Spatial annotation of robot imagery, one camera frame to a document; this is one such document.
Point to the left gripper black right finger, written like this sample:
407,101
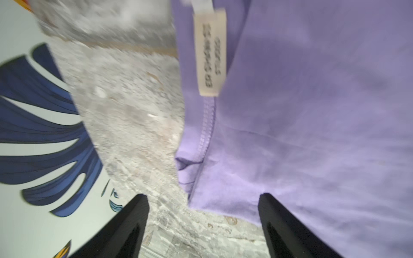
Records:
286,236

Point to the purple t-shirt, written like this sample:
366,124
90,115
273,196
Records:
316,110

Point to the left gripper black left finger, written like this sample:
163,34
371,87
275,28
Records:
122,236

